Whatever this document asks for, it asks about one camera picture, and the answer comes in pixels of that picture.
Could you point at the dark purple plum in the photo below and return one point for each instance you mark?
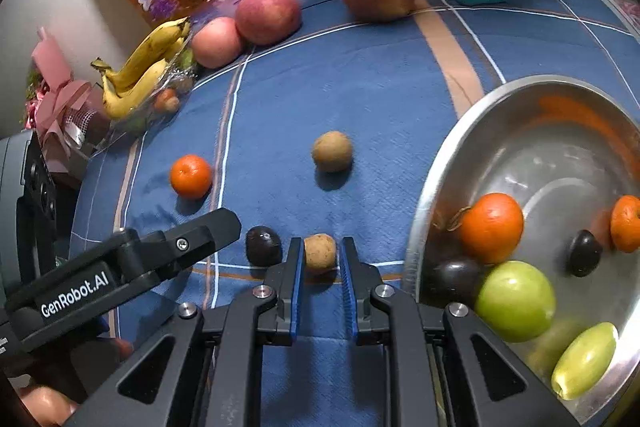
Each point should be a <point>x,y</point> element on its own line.
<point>585,253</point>
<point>263,245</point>
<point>455,281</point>

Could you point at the pink flower bouquet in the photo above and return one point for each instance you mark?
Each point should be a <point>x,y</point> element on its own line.
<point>65,107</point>

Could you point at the yellow banana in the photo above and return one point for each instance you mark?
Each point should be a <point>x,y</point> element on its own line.
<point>132,92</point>
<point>145,54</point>

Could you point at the person's left hand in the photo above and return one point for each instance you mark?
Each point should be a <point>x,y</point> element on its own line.
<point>45,407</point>

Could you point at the green jujube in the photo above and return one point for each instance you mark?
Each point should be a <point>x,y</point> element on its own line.
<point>515,301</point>
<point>585,361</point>

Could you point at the blue plaid tablecloth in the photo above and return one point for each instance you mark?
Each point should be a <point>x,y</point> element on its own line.
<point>375,107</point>

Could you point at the small mandarin in clear container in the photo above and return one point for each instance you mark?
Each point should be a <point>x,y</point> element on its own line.
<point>161,100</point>

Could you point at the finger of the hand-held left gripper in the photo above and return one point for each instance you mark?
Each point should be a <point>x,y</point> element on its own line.
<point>200,239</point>

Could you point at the orange mandarin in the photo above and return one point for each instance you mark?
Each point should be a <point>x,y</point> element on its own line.
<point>626,224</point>
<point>490,228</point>
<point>191,176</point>

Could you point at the pink apple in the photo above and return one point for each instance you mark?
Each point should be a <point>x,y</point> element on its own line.
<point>217,43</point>

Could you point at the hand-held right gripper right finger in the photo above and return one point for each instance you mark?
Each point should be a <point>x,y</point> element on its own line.
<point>350,287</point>

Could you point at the steel bowl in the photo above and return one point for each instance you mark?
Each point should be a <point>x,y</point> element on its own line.
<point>550,147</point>

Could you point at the brown longan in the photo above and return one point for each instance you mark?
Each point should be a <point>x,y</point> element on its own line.
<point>320,253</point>
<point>332,150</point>

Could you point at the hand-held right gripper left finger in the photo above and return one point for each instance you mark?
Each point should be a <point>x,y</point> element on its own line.
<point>298,287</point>

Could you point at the small longan in clear container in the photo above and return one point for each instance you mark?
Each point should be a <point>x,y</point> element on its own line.
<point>174,105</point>

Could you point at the clear plastic container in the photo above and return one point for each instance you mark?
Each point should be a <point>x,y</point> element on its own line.
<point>145,125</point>

